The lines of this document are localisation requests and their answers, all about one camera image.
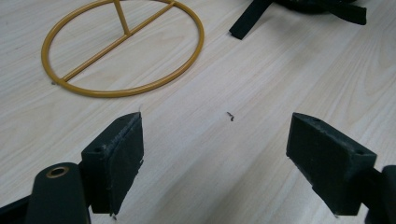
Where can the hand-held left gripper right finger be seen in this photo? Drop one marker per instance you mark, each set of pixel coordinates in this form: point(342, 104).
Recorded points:
point(327, 161)

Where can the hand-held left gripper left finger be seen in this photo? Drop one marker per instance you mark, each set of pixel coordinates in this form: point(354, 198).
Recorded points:
point(115, 168)

